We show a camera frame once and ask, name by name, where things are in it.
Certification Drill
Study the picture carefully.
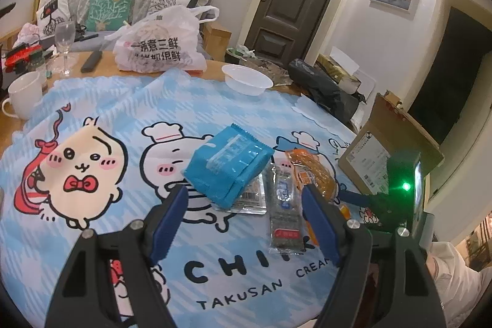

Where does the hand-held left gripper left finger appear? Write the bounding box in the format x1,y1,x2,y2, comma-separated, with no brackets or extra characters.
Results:
46,185,190,328

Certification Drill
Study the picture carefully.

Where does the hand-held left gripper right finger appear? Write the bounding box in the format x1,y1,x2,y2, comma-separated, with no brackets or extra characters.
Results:
301,185,449,328

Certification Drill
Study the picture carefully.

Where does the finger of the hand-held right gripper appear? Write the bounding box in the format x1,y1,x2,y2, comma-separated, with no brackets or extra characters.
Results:
337,190,379,214

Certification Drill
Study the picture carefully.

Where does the brown cardboard box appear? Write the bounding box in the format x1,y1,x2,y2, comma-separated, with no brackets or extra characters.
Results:
337,92,445,199

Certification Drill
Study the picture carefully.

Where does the clear seaweed packet red label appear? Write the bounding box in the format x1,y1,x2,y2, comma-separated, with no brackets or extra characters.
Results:
267,164,304,250

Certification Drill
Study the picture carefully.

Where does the orange snack packet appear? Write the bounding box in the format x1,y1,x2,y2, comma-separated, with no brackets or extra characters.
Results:
285,148,351,248

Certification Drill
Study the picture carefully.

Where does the clear packet of brown bars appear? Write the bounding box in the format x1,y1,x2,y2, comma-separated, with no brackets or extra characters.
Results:
214,174,268,215

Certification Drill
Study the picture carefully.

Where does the blue snack packet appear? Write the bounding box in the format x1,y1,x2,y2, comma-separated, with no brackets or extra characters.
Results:
181,123,276,209

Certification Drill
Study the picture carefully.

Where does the black plastic bag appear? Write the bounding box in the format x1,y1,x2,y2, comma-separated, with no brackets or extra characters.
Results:
288,58,367,126

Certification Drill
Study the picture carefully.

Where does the person's white clothing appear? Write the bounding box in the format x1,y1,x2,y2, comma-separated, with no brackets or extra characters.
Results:
426,239,492,328

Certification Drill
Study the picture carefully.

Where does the blue checked cartoon tablecloth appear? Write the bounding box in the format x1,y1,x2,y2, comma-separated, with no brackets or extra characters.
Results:
0,67,370,328

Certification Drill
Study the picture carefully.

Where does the yellow tissue box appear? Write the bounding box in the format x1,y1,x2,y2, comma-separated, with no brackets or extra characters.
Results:
317,47,363,95

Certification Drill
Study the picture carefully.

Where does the clear bag of nuts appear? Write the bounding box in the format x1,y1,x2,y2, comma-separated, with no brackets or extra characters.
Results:
240,57,293,87

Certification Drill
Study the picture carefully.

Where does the white bowl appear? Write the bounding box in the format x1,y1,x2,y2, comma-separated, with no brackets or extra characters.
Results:
221,64,274,97

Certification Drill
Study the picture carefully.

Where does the black remote control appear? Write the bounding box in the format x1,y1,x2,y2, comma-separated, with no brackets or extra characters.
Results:
80,51,102,73

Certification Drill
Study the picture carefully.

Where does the white printed plastic bag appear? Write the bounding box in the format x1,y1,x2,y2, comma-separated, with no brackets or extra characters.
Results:
104,5,220,74

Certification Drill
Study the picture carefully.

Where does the green trash bin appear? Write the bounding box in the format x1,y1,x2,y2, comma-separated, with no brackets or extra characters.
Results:
224,47,251,64

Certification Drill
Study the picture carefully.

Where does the white mug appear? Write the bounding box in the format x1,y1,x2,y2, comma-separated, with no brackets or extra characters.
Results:
2,73,44,120

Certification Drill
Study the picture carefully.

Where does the green bottle with dark cap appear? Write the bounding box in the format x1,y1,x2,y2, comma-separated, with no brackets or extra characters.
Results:
28,53,49,87

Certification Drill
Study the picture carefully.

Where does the black laptop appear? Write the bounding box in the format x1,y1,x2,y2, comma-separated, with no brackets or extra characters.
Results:
72,31,101,43

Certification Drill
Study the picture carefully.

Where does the clear wine glass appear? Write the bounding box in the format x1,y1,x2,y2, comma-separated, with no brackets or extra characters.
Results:
54,21,77,77

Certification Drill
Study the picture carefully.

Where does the white cushion with black tree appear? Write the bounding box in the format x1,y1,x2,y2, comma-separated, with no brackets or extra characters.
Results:
145,0,204,19

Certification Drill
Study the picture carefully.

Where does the teal tree print cushion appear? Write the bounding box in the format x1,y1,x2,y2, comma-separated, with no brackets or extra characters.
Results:
85,0,135,32

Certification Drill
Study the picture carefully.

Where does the pink plastic bag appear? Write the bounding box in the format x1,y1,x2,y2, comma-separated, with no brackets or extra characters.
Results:
17,22,42,45

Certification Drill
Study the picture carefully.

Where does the white cushion with red print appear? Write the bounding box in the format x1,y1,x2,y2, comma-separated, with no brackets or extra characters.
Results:
36,0,70,36

